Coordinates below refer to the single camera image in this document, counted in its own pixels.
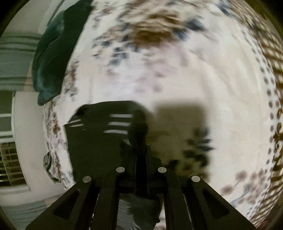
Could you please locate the black garment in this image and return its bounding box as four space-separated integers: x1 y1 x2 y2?
63 100 164 230

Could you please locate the window with metal grille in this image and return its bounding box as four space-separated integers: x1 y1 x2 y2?
0 113 27 188

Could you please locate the floral bed blanket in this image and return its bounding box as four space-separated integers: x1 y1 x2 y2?
43 1 282 227

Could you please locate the dark green folded duvet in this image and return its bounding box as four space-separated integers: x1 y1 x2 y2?
32 1 92 106

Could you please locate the grey green curtain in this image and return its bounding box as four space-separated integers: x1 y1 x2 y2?
1 32 41 91

